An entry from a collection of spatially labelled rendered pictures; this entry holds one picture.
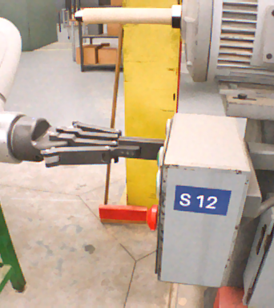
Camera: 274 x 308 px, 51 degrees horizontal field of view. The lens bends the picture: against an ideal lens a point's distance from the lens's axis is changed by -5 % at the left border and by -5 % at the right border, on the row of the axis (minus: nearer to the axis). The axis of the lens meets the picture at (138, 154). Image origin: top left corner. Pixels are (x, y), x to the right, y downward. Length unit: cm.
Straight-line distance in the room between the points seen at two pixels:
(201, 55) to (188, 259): 32
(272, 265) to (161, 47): 116
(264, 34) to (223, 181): 26
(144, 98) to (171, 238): 126
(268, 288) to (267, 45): 49
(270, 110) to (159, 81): 106
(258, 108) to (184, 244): 28
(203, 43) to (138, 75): 108
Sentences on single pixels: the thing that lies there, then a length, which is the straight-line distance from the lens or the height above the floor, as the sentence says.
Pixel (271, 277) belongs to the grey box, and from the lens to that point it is 69.
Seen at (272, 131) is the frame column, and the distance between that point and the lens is 59.
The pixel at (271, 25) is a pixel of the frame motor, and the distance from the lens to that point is 51.
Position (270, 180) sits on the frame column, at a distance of 65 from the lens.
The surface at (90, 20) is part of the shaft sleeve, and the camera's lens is 65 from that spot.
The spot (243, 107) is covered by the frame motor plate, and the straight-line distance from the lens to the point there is 55.
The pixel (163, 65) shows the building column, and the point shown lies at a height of 97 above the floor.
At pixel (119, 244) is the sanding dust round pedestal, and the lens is 181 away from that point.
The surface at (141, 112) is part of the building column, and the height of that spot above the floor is 71.
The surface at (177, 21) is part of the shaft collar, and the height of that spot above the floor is 124.
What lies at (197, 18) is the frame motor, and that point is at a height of 125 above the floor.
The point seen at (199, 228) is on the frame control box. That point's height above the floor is 103.
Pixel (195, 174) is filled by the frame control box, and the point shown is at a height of 111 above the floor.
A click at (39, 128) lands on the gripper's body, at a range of 50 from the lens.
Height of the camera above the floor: 128
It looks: 28 degrees down
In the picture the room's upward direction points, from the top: straight up
